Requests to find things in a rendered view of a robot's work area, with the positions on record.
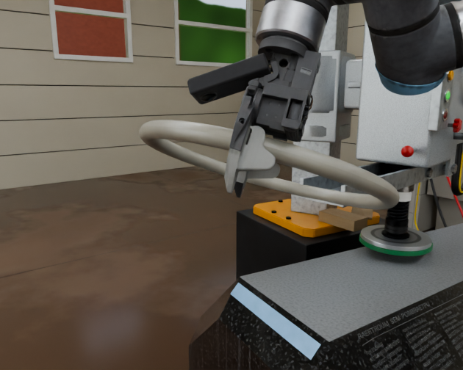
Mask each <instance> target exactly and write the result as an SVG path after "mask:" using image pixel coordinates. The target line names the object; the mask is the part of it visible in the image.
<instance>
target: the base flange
mask: <svg viewBox="0 0 463 370"><path fill-rule="evenodd" d="M337 209H340V210H343V211H348V212H351V210H352V207H351V206H346V207H344V208H343V207H339V206H338V207H337ZM253 213H254V214H256V215H258V216H260V217H263V218H265V219H267V220H269V221H271V222H274V223H276V224H277V225H280V226H282V227H283V228H286V229H288V230H290V231H292V232H295V233H297V234H299V235H301V236H305V237H313V238H315V237H318V236H324V235H328V234H331V233H337V232H341V231H347V230H346V229H343V228H339V227H337V226H333V225H330V224H327V223H324V222H320V221H318V220H319V215H314V214H305V213H300V212H294V211H291V199H286V200H277V201H273V202H267V203H259V204H256V205H254V212H253ZM379 218H380V216H379V213H377V212H374V211H373V217H372V220H367V225H374V224H377V223H379Z"/></svg>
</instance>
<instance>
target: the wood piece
mask: <svg viewBox="0 0 463 370"><path fill-rule="evenodd" d="M367 220H368V217H365V216H362V215H359V214H354V213H351V212H348V211H343V210H340V209H337V208H328V209H325V210H322V211H319V220H318V221H320V222H324V223H327V224H330V225H333V226H337V227H339V228H343V229H346V230H349V231H353V232H355V231H359V230H361V229H363V228H366V227H367Z"/></svg>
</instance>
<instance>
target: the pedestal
mask: <svg viewBox="0 0 463 370"><path fill-rule="evenodd" d="M253 212H254V209H253V208H251V209H246V210H242V211H237V257H236V280H237V279H238V278H239V277H240V276H243V275H249V274H253V273H256V272H261V271H265V270H269V269H274V268H277V267H280V266H286V265H290V264H295V263H298V262H302V261H308V260H311V259H314V258H320V257H323V256H327V255H332V254H335V253H341V252H345V251H348V250H354V249H357V248H360V247H365V246H364V245H363V244H362V243H361V242H360V241H359V234H360V233H361V230H359V231H355V232H353V231H349V230H347V231H341V232H337V233H331V234H328V235H324V236H318V237H315V238H313V237H305V236H301V235H299V234H297V233H295V232H292V231H290V230H288V229H286V228H283V227H282V226H280V225H277V224H276V223H274V222H271V221H269V220H267V219H265V218H263V217H260V216H258V215H256V214H254V213H253ZM374 225H385V219H382V218H379V223H377V224H374ZM368 226H371V225H368Z"/></svg>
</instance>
